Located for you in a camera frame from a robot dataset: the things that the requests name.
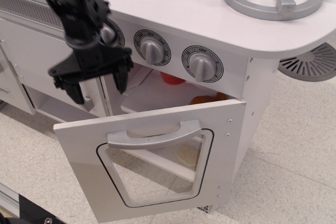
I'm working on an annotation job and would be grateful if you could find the grey right oven knob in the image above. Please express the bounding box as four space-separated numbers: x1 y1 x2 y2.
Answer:
182 46 224 83

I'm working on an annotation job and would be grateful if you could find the white cupboard door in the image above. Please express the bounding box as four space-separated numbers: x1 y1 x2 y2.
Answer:
1 20 109 122

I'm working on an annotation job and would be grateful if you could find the orange toy chicken drumstick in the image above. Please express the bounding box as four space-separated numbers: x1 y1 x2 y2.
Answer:
189 92 227 105

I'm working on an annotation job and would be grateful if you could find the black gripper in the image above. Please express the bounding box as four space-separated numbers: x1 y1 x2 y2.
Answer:
48 43 133 104

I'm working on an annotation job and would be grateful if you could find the grey middle oven knob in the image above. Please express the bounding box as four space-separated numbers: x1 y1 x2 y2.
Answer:
134 29 171 66

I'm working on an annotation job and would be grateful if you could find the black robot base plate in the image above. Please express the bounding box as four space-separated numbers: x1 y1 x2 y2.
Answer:
18 195 65 224

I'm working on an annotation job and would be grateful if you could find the aluminium extrusion foot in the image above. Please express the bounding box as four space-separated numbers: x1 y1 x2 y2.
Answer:
198 205 212 214

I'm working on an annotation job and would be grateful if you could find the white oven door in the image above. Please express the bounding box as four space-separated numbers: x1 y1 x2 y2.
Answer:
54 99 246 223

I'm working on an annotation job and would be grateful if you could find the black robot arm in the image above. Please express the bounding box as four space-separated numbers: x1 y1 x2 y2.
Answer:
46 0 133 105

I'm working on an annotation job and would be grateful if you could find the grey oven knob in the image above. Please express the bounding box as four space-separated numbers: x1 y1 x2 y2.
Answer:
182 46 224 83
134 29 171 66
100 18 125 48

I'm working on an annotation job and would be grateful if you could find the grey cupboard door handle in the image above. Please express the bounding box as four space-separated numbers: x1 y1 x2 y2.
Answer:
80 82 94 112

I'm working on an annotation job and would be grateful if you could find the grey floor drain grate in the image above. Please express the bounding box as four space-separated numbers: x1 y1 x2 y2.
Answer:
278 42 335 82

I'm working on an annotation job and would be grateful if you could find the grey left oven knob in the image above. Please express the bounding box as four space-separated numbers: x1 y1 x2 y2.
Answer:
100 18 125 48

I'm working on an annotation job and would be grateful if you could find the red toy cup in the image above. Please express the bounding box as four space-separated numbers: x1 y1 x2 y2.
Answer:
160 72 184 85

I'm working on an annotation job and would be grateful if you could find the white toy kitchen cabinet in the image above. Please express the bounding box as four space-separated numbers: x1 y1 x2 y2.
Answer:
1 0 335 178

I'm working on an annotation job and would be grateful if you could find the aluminium rail on floor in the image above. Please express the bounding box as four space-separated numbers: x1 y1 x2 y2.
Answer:
1 183 20 218

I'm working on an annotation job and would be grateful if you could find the grey oven door handle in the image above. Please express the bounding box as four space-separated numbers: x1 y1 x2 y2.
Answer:
107 120 202 150

